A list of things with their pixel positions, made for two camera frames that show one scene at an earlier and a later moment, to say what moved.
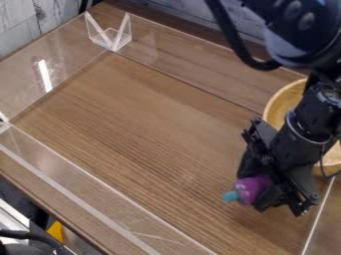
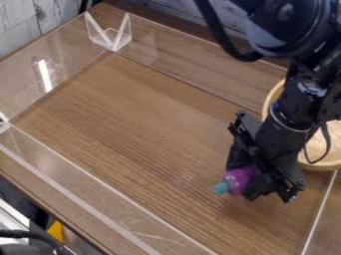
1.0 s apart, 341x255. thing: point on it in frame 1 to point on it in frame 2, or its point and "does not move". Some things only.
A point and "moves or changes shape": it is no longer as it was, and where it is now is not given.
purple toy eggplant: (248, 189) moves or changes shape
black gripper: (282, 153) to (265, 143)
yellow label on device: (57, 231) does not move
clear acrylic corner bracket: (114, 39) does not move
